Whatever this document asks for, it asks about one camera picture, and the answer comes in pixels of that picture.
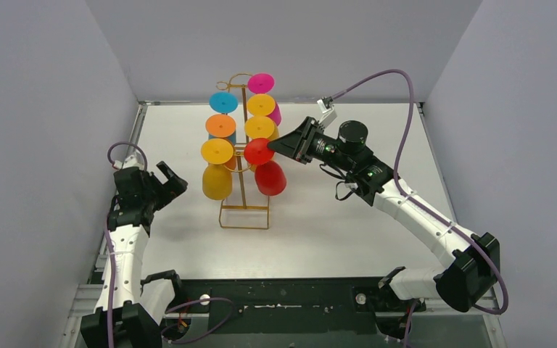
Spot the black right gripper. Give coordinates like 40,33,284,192
268,117,355,172

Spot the red wine glass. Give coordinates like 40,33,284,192
244,138,286,196

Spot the yellow wine glass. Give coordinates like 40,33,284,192
244,116,279,141
247,94,276,116
200,138,234,201

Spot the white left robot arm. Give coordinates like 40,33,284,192
81,162,188,347

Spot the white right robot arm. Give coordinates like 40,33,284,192
268,117,500,312

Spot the magenta wine glass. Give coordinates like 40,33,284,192
247,73,282,125

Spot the orange wine glass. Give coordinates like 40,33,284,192
205,114,236,145

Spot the blue wine glass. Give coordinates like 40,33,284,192
209,91,239,114

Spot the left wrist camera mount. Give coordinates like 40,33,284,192
112,152,146,170

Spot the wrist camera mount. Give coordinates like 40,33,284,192
317,96,337,129
112,152,146,170

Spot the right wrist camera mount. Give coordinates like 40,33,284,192
317,96,337,129

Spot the gold wire glass rack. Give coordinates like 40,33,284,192
215,72,271,231

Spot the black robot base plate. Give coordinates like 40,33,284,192
86,271,453,337

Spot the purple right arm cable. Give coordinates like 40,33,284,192
331,69,510,316

